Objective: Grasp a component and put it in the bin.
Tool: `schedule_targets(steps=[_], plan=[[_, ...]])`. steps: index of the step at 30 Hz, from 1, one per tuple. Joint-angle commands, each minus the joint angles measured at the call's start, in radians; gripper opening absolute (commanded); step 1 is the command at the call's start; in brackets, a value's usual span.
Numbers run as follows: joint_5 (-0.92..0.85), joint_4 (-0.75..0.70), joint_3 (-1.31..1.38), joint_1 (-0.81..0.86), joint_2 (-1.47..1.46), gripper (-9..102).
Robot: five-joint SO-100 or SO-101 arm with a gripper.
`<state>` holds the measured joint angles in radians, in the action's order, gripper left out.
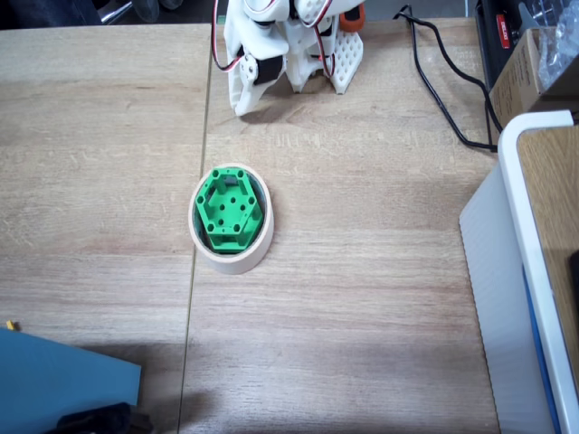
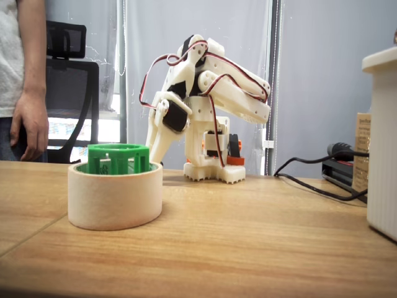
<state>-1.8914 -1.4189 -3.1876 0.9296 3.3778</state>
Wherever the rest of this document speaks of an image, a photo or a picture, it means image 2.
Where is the green hexagonal printed component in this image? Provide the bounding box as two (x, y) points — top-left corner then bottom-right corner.
(86, 143), (151, 174)

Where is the white ribbed plastic bin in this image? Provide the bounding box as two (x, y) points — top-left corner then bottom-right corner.
(361, 46), (397, 243)

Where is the person's hand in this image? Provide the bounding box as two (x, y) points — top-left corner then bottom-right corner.
(10, 91), (50, 161)

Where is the orange table clamp black knob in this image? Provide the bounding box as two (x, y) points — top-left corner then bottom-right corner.
(185, 133), (246, 168)

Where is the beige masking tape roll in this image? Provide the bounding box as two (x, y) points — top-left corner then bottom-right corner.
(67, 161), (164, 231)

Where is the black office chair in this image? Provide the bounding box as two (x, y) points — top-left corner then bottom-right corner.
(45, 20), (100, 164)

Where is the person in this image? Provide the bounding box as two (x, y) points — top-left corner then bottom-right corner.
(0, 0), (49, 162)

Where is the black power supply box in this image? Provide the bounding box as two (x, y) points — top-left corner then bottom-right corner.
(321, 156), (368, 204)

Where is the brown cardboard box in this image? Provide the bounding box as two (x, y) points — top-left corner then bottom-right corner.
(352, 112), (372, 192)

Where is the gripper servo wire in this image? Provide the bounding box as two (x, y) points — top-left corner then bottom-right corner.
(138, 40), (208, 110)

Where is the arm servo wire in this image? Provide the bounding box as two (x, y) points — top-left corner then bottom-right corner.
(204, 52), (270, 168)

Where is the black power cable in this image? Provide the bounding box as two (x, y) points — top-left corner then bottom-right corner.
(273, 142), (370, 202)

